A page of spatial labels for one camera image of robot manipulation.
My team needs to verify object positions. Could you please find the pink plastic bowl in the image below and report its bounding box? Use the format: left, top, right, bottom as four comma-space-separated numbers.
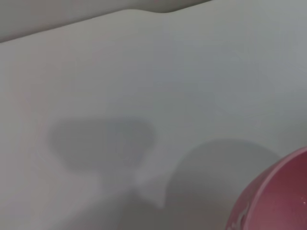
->
224, 146, 307, 230

